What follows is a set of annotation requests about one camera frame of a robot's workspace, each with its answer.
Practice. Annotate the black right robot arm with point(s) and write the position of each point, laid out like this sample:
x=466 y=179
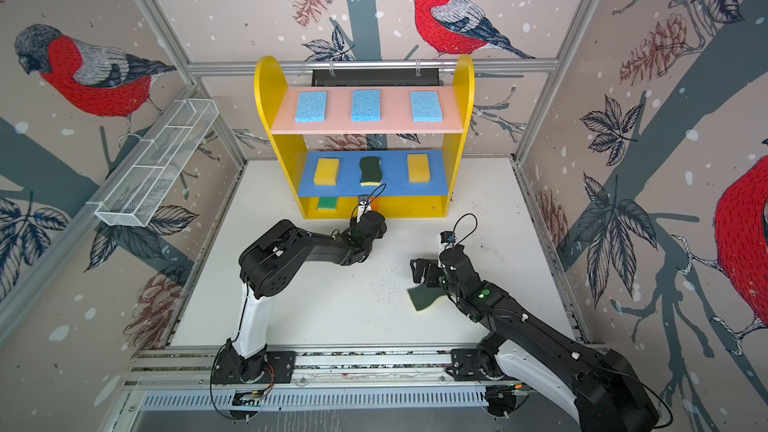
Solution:
x=599 y=390

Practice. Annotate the aluminium front rail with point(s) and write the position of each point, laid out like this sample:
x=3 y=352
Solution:
x=410 y=366

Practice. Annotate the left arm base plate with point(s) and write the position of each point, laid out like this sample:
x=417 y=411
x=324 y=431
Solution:
x=279 y=367

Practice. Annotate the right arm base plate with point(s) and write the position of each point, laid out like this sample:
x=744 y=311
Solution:
x=475 y=365

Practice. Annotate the yellow shelf unit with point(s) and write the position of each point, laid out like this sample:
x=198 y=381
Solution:
x=396 y=197

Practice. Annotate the yellow sponge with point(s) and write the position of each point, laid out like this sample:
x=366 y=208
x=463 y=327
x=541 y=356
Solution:
x=326 y=172
x=419 y=171

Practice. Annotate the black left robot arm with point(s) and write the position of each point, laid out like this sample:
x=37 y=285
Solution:
x=267 y=267

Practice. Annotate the black bar behind shelf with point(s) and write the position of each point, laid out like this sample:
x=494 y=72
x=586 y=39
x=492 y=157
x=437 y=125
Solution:
x=399 y=77

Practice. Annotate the dark green wavy scourer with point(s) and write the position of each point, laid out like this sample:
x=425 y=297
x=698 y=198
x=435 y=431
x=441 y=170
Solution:
x=371 y=172
x=422 y=297

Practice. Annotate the white wire mesh basket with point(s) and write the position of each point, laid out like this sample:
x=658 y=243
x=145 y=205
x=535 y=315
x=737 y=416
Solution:
x=141 y=190

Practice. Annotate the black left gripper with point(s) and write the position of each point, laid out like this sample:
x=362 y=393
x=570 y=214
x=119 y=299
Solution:
x=381 y=232

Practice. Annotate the green topped sponge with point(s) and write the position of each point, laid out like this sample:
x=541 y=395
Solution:
x=327 y=203

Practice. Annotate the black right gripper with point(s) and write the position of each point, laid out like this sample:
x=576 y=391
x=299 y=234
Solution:
x=431 y=268

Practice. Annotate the light blue sponge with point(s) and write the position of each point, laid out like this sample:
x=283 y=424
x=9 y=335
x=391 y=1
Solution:
x=425 y=107
x=366 y=106
x=311 y=107

